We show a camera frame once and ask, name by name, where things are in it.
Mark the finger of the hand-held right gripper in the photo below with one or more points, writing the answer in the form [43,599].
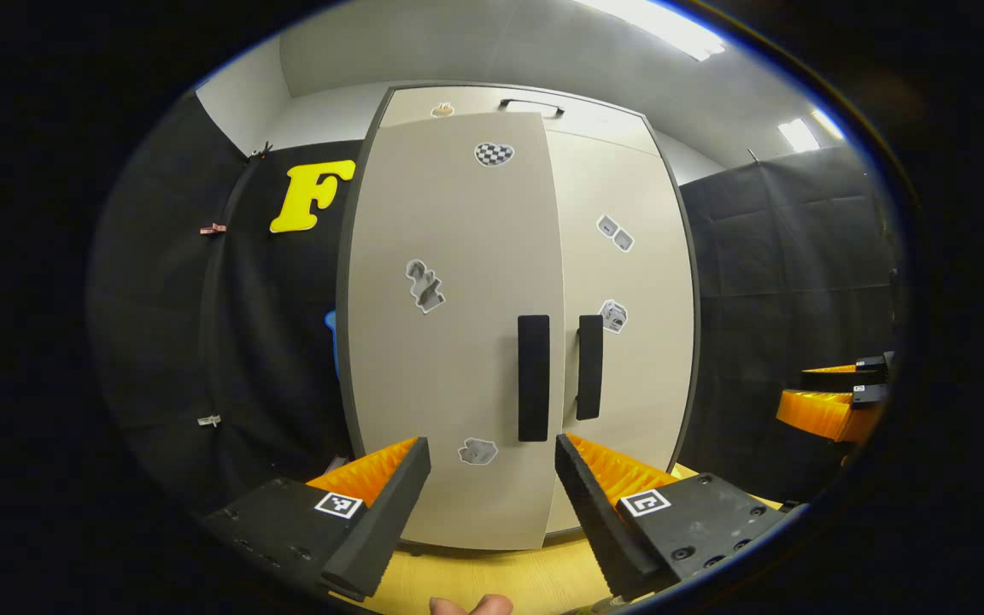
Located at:
[851,378]
[825,412]

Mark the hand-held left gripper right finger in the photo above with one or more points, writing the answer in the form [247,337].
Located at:
[599,525]

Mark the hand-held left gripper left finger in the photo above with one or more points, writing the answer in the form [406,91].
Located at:
[381,521]

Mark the white cabinet door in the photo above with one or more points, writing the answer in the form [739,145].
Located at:
[441,384]
[646,384]

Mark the white and grey cabinet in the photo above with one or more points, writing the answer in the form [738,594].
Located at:
[343,282]

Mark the black backdrop cloth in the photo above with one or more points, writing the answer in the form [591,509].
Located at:
[782,273]
[244,342]

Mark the small ceiling light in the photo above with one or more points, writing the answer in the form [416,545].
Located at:
[799,135]

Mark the pink clip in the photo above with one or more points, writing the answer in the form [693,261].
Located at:
[213,229]

